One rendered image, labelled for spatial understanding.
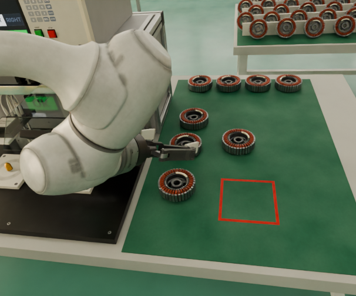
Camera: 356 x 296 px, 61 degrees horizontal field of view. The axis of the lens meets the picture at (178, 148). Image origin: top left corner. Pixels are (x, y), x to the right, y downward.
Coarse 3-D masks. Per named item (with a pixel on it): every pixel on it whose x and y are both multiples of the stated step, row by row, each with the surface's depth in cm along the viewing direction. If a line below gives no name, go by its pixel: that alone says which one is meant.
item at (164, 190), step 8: (160, 176) 92; (168, 176) 92; (176, 176) 93; (184, 176) 91; (192, 176) 90; (160, 184) 89; (168, 184) 92; (192, 184) 88; (160, 192) 89; (168, 192) 86; (176, 192) 86; (184, 192) 86; (192, 192) 88; (168, 200) 88; (176, 200) 87
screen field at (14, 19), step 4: (0, 16) 80; (4, 16) 80; (8, 16) 80; (12, 16) 80; (16, 16) 80; (20, 16) 79; (0, 20) 81; (4, 20) 81; (8, 20) 81; (12, 20) 80; (16, 20) 80; (20, 20) 80; (0, 24) 82; (4, 24) 82; (8, 24) 81; (12, 24) 81; (16, 24) 81; (20, 24) 81
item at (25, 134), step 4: (20, 132) 67; (24, 132) 67; (28, 132) 67; (32, 132) 66; (36, 132) 66; (40, 132) 66; (44, 132) 66; (48, 132) 66; (20, 136) 67; (24, 136) 67; (28, 136) 67; (32, 136) 66; (36, 136) 66
